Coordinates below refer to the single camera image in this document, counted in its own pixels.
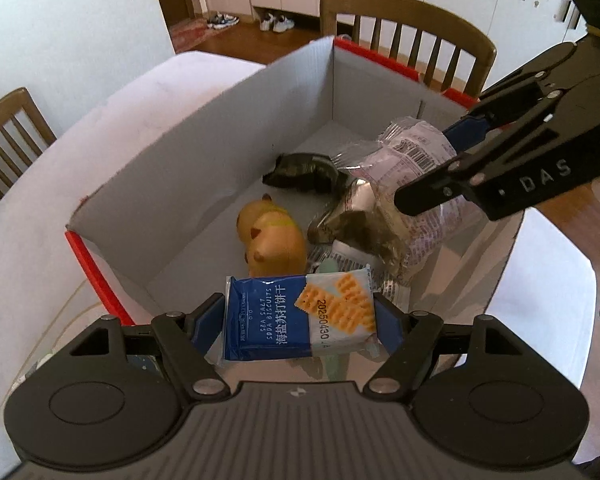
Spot wooden slat-back chair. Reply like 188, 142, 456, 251
319, 0, 499, 99
0, 87, 57, 229

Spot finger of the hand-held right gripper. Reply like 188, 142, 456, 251
442, 42, 578, 154
394, 89, 576, 217

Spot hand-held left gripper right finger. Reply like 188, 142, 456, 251
362, 294, 528, 395

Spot yellow animal toy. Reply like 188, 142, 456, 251
236, 193, 309, 279

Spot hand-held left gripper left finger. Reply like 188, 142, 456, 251
70, 291, 231, 401

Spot dark green snack packet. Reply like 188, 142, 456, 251
261, 152, 350, 194

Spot clear purple printed packet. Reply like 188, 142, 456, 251
330, 116, 465, 282

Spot red patterned rug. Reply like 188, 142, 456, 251
169, 16, 217, 52

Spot blue cracker packet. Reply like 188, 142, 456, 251
221, 265, 382, 362

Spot red and white cardboard box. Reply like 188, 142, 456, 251
64, 35, 527, 328

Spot white and green packet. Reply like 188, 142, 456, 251
309, 240, 412, 302

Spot pair of white sneakers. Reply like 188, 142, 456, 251
259, 12, 295, 34

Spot silver and dark snack packet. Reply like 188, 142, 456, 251
307, 179, 412, 277

